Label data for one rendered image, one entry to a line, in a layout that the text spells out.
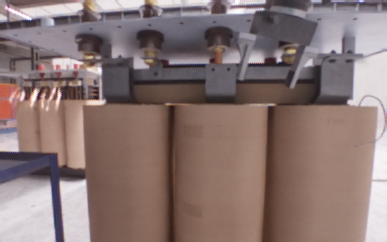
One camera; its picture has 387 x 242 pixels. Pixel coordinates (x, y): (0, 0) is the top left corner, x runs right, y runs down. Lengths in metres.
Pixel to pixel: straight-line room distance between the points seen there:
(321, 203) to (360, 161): 0.21
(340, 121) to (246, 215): 0.51
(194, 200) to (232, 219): 0.17
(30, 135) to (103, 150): 2.78
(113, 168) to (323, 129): 0.84
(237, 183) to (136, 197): 0.43
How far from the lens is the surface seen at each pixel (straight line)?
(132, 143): 0.84
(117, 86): 0.89
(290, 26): 0.49
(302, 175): 0.87
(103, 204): 0.98
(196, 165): 0.79
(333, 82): 0.90
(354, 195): 0.97
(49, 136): 3.36
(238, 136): 0.76
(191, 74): 0.85
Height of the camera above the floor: 1.07
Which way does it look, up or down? 4 degrees down
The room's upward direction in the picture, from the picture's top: straight up
